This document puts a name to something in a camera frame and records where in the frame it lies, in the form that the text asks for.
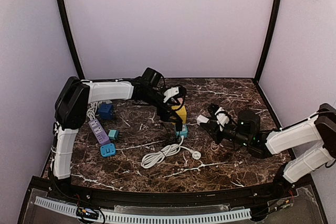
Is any white usb charger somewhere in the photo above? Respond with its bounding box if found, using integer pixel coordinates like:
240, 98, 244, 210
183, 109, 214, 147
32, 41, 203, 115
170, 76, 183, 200
196, 115, 209, 125

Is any yellow cube socket adapter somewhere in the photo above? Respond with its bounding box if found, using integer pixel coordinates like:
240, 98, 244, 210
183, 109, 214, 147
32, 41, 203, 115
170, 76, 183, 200
171, 105, 187, 124

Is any black power adapter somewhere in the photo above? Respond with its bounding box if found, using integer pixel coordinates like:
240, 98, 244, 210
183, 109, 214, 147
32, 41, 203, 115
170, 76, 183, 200
175, 122, 183, 133

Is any teal power strip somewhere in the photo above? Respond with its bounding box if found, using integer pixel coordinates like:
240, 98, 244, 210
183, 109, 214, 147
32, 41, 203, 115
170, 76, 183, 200
174, 124, 188, 138

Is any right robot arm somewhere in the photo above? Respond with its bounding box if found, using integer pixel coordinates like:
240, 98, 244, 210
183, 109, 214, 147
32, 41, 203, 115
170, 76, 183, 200
197, 103, 335, 197

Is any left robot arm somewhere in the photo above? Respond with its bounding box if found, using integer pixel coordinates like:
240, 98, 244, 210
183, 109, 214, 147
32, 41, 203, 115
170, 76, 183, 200
51, 68, 186, 180

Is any small teal plug adapter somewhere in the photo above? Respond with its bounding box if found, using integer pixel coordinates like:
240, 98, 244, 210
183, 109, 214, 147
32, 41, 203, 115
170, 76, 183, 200
108, 130, 122, 141

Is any dark blue cube adapter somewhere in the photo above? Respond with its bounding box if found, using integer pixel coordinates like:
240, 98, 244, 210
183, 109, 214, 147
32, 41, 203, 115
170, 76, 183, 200
98, 103, 114, 120

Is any blue square socket adapter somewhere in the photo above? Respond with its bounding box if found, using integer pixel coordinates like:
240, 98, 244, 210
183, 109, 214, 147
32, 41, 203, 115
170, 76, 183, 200
100, 143, 116, 158

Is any purple power strip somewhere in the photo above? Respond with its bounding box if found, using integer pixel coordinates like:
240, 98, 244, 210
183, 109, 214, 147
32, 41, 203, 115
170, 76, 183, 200
88, 119, 111, 145

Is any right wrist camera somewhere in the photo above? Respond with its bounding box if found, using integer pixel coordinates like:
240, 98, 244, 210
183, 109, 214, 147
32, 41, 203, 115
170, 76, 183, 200
208, 103, 232, 132

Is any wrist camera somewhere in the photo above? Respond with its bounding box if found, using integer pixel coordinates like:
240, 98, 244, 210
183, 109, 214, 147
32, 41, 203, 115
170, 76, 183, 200
163, 85, 186, 103
208, 103, 232, 132

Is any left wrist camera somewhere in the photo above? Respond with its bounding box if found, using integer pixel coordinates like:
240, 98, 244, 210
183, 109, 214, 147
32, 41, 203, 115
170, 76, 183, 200
163, 85, 186, 103

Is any white coiled power cord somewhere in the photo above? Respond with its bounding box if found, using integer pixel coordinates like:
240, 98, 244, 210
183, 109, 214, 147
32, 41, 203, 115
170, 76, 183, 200
141, 136, 202, 169

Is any white purple-strip cord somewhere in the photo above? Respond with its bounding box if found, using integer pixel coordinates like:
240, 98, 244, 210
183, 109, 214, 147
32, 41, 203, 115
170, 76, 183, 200
86, 100, 99, 120

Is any white slotted cable duct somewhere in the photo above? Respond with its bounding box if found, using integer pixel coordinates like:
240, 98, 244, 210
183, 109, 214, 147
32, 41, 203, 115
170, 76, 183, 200
34, 196, 251, 223

